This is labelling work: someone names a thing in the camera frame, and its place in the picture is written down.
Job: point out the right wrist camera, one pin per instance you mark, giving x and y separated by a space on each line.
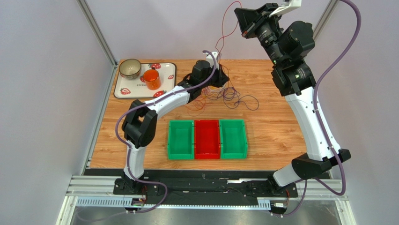
286 7

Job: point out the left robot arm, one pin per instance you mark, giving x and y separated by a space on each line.
139 122

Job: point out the white strawberry tray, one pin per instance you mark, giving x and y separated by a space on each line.
131 84

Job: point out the right green plastic bin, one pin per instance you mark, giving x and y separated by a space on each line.
234 144

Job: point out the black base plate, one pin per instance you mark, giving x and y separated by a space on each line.
245 187

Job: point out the aluminium frame rail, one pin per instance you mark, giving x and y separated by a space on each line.
90 200

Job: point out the left green plastic bin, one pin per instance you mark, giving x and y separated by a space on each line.
180 145

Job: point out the red plastic bin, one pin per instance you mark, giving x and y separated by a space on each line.
207 142

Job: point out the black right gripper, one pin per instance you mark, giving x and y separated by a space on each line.
252 25

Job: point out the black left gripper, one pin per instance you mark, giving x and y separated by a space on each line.
222 78

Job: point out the green plastic bin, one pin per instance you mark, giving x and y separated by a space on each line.
234 144
180 145

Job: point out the ceramic bowl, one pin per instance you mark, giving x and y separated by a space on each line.
130 68

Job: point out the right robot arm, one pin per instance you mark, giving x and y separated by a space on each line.
287 49

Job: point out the orange glass cup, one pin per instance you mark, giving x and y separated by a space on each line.
152 79

